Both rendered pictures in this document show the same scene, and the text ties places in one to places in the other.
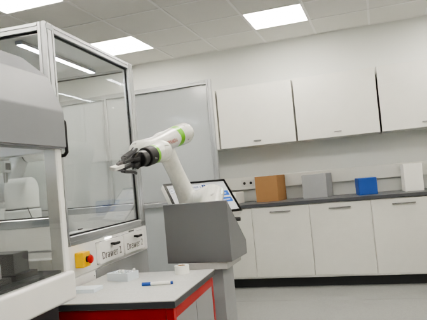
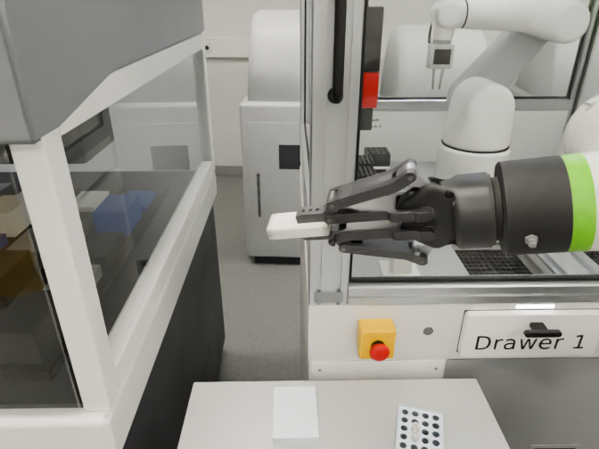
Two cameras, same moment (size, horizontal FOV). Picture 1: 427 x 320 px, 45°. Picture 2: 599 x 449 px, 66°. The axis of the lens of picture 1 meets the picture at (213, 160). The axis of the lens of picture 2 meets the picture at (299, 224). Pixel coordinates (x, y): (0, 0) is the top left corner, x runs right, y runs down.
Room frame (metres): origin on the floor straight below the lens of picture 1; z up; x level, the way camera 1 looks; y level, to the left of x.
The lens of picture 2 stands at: (2.09, -0.03, 1.52)
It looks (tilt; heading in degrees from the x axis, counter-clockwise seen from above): 26 degrees down; 75
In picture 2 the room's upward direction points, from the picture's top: straight up
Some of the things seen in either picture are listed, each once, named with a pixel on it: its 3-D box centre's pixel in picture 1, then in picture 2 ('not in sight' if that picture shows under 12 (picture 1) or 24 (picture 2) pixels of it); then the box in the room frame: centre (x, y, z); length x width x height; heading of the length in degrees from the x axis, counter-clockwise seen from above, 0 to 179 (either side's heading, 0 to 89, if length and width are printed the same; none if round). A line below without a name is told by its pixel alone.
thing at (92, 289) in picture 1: (85, 289); (295, 412); (2.25, 0.61, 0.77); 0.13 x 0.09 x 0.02; 77
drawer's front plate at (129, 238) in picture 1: (133, 241); not in sight; (3.07, 0.52, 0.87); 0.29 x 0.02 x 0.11; 166
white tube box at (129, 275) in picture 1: (122, 275); (418, 441); (2.45, 0.48, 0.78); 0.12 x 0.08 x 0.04; 61
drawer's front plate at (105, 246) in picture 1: (110, 249); (530, 333); (2.76, 0.59, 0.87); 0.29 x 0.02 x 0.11; 166
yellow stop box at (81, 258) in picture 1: (83, 259); (376, 339); (2.44, 0.66, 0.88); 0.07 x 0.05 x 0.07; 166
